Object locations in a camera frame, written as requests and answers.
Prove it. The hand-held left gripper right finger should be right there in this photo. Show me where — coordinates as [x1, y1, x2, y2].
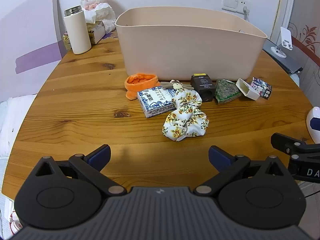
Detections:
[194, 145, 288, 195]

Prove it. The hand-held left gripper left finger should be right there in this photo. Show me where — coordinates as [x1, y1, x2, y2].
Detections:
[34, 144, 127, 197]

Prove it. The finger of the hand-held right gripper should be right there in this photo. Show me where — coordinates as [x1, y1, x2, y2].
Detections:
[271, 132, 308, 156]

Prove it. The white and blue device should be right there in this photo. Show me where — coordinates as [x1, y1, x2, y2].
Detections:
[306, 106, 320, 143]

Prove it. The floral yellow white scrunchie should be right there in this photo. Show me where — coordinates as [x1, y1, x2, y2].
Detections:
[162, 89, 209, 142]

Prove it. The colourful patterned small box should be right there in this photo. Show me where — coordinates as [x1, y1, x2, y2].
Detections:
[251, 77, 272, 100]

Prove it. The white small open box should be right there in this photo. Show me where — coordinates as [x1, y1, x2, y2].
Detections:
[236, 78, 260, 101]

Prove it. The green packet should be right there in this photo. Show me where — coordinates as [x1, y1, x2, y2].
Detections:
[214, 79, 242, 105]

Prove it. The black small box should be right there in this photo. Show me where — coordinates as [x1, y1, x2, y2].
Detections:
[191, 74, 216, 103]

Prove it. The blue and white patterned box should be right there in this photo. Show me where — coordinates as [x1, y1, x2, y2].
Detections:
[137, 86, 179, 118]

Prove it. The orange cloth pouch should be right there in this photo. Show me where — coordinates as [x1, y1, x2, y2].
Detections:
[124, 73, 161, 100]

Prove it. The grey laptop stand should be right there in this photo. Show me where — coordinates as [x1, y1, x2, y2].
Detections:
[262, 39, 304, 74]

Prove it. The white bedding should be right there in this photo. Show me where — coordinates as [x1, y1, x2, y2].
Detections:
[0, 94, 38, 159]

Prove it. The white phone stand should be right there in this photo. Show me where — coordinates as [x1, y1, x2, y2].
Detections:
[276, 27, 294, 54]

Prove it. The beige plastic storage bin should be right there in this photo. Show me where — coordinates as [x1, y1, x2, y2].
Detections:
[115, 7, 268, 82]

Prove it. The gold wrapped item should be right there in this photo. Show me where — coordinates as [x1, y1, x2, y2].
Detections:
[62, 31, 73, 50]

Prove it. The tissue box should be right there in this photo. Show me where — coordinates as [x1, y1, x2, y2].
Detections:
[86, 20, 107, 45]

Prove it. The white thermos bottle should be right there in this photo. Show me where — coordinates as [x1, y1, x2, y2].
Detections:
[63, 5, 92, 55]

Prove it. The lilac cardboard board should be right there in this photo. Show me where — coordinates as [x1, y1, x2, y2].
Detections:
[0, 0, 67, 74]

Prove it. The white tissue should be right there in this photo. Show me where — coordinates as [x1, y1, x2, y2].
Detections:
[82, 2, 112, 24]

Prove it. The grey plush doll keychain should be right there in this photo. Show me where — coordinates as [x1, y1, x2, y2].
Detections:
[160, 79, 194, 91]

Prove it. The white wall socket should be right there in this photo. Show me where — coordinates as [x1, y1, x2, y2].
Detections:
[221, 0, 251, 13]

